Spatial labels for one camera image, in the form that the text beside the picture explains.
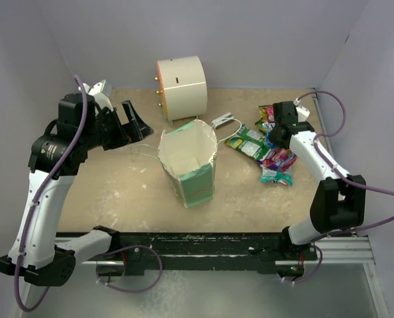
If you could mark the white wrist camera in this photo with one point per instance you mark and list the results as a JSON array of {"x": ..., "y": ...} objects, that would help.
[
  {"x": 302, "y": 112},
  {"x": 101, "y": 92}
]

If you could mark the purple fruit candy packet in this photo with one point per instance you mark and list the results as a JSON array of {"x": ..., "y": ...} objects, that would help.
[{"x": 278, "y": 159}]

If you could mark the small white stapler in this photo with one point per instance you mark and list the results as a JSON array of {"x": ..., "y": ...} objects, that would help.
[{"x": 222, "y": 120}]

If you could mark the green Fox's candy packet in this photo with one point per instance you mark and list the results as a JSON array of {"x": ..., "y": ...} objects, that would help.
[{"x": 262, "y": 124}]

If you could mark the pink red snack packet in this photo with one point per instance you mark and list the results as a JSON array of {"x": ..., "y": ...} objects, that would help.
[{"x": 269, "y": 113}]

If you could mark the green paper bag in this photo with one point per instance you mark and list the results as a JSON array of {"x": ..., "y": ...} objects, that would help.
[{"x": 188, "y": 157}]

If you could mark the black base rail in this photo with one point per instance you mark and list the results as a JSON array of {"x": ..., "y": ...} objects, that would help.
[{"x": 256, "y": 252}]

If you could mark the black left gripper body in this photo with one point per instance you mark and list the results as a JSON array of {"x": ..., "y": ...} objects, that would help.
[{"x": 110, "y": 131}]

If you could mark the small blue snack packet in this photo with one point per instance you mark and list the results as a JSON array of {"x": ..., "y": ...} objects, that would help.
[{"x": 267, "y": 141}]

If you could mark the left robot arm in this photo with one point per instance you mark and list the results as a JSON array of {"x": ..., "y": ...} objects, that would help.
[{"x": 83, "y": 124}]

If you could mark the teal white snack packet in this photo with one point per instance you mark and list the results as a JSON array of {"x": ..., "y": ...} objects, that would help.
[{"x": 272, "y": 176}]

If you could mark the white cylindrical drawer cabinet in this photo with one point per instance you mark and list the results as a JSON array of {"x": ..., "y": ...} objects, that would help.
[{"x": 183, "y": 88}]

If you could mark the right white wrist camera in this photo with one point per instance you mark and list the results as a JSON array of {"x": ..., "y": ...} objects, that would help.
[{"x": 302, "y": 112}]

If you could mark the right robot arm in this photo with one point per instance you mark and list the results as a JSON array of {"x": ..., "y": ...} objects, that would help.
[{"x": 336, "y": 205}]

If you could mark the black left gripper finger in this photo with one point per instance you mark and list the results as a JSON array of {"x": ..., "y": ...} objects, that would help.
[
  {"x": 137, "y": 131},
  {"x": 132, "y": 115}
]

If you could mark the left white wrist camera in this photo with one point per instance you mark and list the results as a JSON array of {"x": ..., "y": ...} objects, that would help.
[{"x": 101, "y": 92}]

